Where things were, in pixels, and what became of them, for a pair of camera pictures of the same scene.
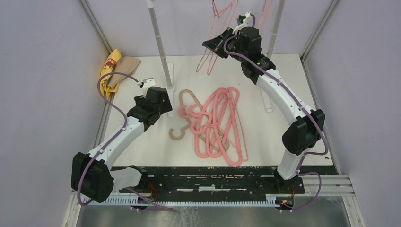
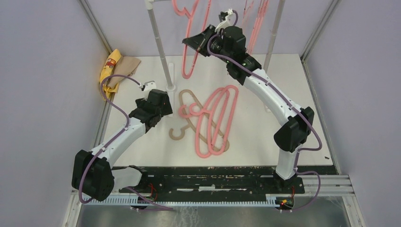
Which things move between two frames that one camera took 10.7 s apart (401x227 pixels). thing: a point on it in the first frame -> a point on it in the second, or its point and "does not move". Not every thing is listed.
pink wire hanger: (220, 19) -> (248, 6)
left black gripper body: (165, 107) does not move
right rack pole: (278, 23) does not move
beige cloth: (126, 65) does not move
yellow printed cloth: (111, 59) does not move
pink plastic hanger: (221, 132) -> (190, 17)
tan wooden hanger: (226, 147) does not move
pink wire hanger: (217, 16) -> (261, 8)
